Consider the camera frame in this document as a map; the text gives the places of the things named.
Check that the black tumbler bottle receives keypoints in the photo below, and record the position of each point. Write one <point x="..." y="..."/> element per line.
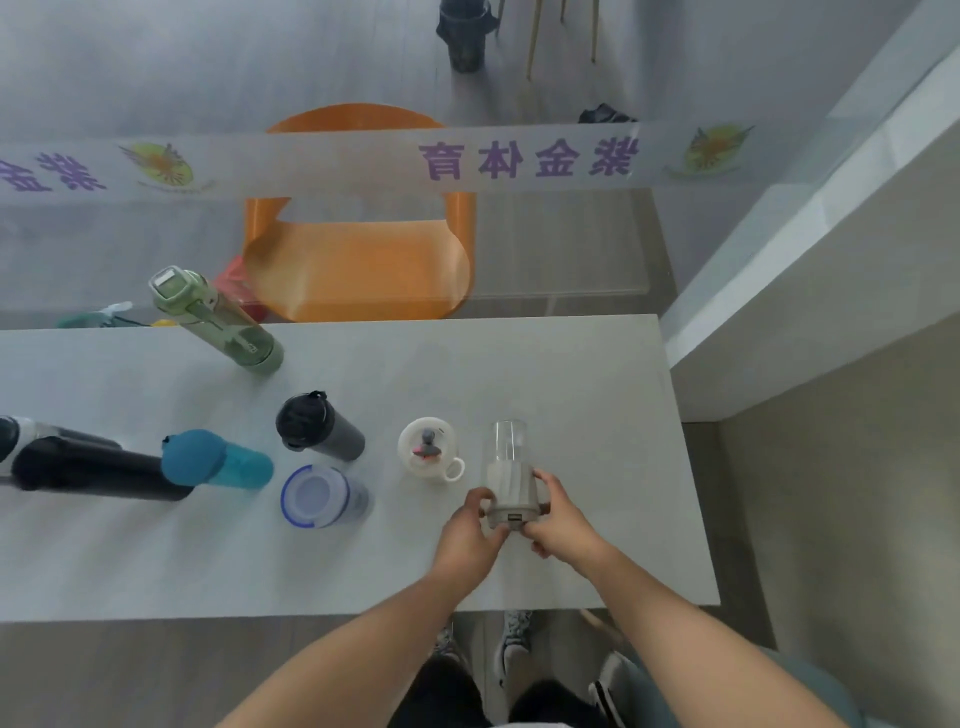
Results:
<point x="319" y="426"/>

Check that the white blender lid with loop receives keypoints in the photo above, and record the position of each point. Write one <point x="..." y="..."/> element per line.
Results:
<point x="429" y="448"/>

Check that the black trash bin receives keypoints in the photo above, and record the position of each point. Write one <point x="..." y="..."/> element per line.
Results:
<point x="463" y="31"/>

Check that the black shoes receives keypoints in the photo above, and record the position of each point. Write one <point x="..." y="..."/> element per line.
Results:
<point x="606" y="115"/>

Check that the person's grey shoe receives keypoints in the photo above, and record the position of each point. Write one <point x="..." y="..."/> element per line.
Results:
<point x="448" y="645"/>
<point x="517" y="636"/>

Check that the person's right forearm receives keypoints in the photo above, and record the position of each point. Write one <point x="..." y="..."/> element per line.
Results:
<point x="697" y="645"/>

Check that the green and white object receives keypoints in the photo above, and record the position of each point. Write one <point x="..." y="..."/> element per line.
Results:
<point x="94" y="316"/>

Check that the orange plastic chair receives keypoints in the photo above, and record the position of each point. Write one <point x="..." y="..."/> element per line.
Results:
<point x="360" y="247"/>

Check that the wooden chair legs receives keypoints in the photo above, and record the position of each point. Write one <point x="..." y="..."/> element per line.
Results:
<point x="562" y="30"/>

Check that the person's left forearm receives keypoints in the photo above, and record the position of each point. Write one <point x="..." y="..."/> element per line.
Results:
<point x="352" y="652"/>

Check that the frosted banner strip purple print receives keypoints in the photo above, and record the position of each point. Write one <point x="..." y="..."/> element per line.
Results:
<point x="375" y="165"/>

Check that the person's left thumb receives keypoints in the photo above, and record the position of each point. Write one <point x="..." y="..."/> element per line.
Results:
<point x="481" y="499"/>

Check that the white and black bottle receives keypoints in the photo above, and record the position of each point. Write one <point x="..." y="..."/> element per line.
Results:
<point x="13" y="444"/>

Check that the clear bottle blue-rimmed lid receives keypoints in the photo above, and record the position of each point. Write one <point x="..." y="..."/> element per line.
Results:
<point x="322" y="496"/>

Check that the person's left hand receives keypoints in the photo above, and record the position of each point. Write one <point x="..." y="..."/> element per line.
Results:
<point x="465" y="536"/>

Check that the teal bottle blue cap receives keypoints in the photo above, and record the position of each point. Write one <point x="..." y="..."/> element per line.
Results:
<point x="217" y="460"/>

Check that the person's right hand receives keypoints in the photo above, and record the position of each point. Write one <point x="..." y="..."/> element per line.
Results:
<point x="566" y="521"/>

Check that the person's grey left shoe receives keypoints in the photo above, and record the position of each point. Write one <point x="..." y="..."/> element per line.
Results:
<point x="448" y="645"/>

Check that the person's black shorts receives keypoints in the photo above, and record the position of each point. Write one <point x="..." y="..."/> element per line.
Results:
<point x="480" y="697"/>

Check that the red bag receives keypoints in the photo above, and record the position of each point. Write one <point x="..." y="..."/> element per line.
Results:
<point x="237" y="289"/>

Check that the person's right thumb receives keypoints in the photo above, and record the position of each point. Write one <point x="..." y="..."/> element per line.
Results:
<point x="535" y="528"/>

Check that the large black flask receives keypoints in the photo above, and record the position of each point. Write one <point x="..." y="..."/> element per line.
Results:
<point x="97" y="469"/>

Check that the green bottle with square lid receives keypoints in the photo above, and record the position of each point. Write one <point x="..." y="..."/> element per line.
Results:
<point x="217" y="319"/>

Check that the person's grey right shoe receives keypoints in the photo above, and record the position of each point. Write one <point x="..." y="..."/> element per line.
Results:
<point x="517" y="636"/>

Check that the clear portable blender grey base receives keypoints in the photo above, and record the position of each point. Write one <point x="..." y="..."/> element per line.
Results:
<point x="510" y="480"/>

